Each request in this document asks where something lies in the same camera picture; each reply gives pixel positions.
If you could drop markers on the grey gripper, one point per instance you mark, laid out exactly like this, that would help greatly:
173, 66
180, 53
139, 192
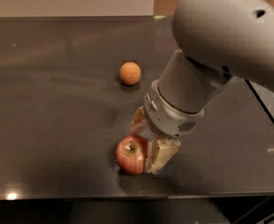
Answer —
165, 118

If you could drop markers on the red apple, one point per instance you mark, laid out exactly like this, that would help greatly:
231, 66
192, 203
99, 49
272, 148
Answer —
131, 153

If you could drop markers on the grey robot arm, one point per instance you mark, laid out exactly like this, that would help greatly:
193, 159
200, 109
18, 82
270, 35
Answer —
217, 40

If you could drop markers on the orange fruit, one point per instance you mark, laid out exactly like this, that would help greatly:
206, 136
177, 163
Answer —
130, 73

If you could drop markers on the grey side table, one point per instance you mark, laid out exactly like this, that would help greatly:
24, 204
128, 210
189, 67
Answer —
265, 98

